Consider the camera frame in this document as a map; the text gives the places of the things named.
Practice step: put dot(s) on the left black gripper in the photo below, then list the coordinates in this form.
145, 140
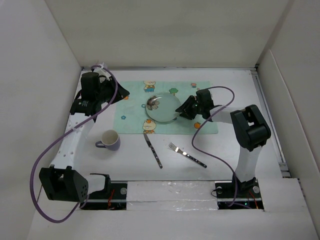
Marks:
121, 93

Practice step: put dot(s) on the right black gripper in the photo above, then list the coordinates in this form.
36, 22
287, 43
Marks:
186, 106

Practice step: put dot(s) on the mint green cartoon placemat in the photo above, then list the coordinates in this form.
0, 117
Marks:
131, 117

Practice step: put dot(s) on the green floral plate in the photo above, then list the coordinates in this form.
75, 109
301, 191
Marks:
161, 107

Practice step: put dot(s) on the purple ceramic mug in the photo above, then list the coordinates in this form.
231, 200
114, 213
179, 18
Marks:
109, 140

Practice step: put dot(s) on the black handled steel fork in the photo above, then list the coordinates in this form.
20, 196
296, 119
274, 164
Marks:
186, 155

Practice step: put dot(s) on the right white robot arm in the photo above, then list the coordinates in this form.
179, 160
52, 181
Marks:
249, 125

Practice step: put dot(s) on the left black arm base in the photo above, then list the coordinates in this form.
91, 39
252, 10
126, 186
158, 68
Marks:
114, 200

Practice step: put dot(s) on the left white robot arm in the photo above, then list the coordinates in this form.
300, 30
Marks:
61, 180

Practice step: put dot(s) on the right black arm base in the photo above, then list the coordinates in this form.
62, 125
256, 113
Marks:
246, 199

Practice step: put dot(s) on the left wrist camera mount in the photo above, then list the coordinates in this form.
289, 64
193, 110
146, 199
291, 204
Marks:
102, 72

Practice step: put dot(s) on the black handled table knife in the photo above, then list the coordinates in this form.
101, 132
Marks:
153, 150

